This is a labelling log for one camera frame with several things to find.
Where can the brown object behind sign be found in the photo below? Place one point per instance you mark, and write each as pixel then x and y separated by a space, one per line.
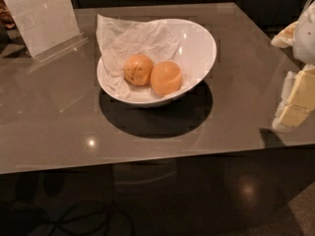
pixel 6 18

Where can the orange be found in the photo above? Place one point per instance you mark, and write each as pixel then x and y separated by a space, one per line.
pixel 137 69
pixel 166 78

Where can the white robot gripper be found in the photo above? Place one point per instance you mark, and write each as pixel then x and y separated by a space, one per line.
pixel 305 38

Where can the white ceramic bowl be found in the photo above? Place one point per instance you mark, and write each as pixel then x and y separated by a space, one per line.
pixel 195 55

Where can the white paper napkin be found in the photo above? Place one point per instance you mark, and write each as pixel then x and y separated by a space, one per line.
pixel 119 39

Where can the clear acrylic sign holder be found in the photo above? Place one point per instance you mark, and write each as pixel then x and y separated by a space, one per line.
pixel 48 28

